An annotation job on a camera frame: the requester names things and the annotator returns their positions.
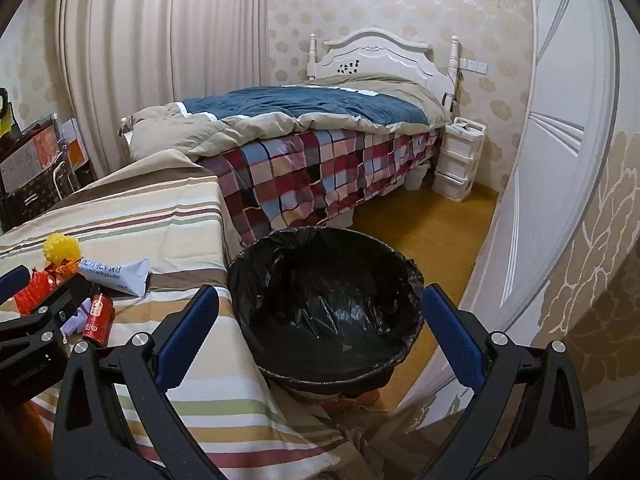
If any white drawer unit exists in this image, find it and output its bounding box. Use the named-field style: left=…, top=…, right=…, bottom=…
left=431, top=116, right=487, bottom=203

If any plaid bed sheet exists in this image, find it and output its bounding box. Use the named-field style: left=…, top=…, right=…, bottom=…
left=197, top=127, right=446, bottom=246

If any white powder sachet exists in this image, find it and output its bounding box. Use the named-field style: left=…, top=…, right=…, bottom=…
left=75, top=258, right=152, bottom=295

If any bin with black bag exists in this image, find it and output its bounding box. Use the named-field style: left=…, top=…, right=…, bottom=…
left=227, top=226, right=426, bottom=403

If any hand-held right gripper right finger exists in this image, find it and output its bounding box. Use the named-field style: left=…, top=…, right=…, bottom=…
left=421, top=282, right=591, bottom=480

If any yellow foam net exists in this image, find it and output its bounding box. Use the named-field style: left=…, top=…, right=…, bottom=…
left=42, top=233, right=82, bottom=267

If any white wastebasket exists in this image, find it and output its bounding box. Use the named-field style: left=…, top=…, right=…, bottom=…
left=404, top=162, right=431, bottom=192

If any cream curtain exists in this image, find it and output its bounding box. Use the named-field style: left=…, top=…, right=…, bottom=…
left=55, top=0, right=273, bottom=181

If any striped tablecloth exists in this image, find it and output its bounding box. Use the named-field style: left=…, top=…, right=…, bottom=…
left=0, top=152, right=396, bottom=480

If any white and orange box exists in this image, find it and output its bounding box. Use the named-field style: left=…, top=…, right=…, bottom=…
left=57, top=118, right=92, bottom=167

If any cardboard box with label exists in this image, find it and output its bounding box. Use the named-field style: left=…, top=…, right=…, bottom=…
left=0, top=122, right=62, bottom=191

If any small red can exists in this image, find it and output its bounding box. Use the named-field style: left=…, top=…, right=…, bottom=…
left=81, top=294, right=116, bottom=345

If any brown patterned storage box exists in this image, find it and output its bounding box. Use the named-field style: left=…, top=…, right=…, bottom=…
left=0, top=157, right=96, bottom=231

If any blue and beige duvet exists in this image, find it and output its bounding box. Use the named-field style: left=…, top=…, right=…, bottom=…
left=120, top=72, right=453, bottom=171

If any orange cloth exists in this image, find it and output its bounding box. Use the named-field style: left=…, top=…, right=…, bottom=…
left=0, top=400, right=53, bottom=463

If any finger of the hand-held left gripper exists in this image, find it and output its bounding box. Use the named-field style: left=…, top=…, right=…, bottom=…
left=0, top=266, right=32, bottom=311
left=0, top=274, right=92, bottom=356

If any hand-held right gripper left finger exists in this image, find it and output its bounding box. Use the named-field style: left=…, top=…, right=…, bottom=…
left=52, top=284, right=221, bottom=480

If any white wardrobe door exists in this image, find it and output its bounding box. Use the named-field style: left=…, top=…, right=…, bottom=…
left=400, top=0, right=621, bottom=411

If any red plastic bag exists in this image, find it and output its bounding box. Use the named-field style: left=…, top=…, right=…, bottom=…
left=13, top=269, right=56, bottom=317

